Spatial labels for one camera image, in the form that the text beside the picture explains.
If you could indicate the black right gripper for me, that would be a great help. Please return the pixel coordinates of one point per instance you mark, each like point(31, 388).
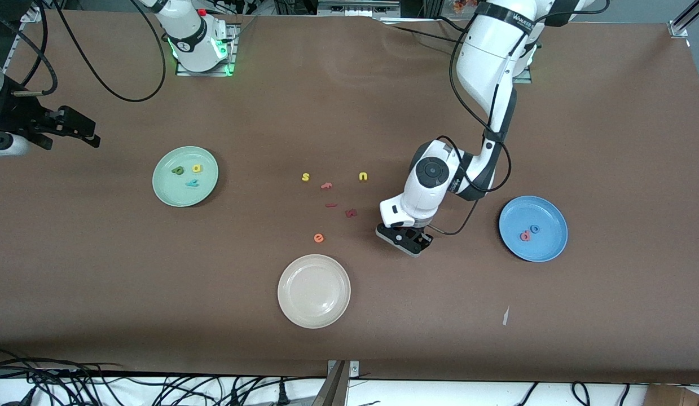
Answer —
point(17, 117)

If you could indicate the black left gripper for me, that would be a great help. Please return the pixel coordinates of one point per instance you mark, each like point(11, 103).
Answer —
point(425, 242)

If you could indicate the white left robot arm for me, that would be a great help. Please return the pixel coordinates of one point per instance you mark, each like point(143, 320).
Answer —
point(434, 186)

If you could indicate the white paper scrap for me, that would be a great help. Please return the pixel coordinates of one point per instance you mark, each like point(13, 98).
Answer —
point(505, 316)

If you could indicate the beige plate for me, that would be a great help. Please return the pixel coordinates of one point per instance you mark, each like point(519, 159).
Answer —
point(314, 291)

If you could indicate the blue plate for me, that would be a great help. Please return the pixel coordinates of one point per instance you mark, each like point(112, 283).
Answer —
point(546, 245)

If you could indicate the light green plate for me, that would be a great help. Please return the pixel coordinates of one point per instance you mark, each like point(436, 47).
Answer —
point(174, 192)

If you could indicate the black power plug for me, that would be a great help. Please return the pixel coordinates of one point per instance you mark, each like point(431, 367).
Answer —
point(282, 395)

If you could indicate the orange artificial flowers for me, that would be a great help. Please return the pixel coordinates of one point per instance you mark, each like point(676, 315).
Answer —
point(465, 4)

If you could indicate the grey metal device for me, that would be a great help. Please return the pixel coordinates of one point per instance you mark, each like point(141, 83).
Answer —
point(355, 8)

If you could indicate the cardboard box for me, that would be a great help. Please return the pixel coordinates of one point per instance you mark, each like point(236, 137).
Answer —
point(665, 397)

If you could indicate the aluminium corner bracket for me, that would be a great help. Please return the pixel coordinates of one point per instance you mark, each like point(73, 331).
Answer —
point(30, 16)

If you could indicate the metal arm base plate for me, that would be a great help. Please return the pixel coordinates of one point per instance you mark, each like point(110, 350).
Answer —
point(524, 80)
point(205, 74)

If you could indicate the metal table edge bracket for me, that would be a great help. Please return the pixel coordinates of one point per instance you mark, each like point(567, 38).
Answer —
point(333, 389)

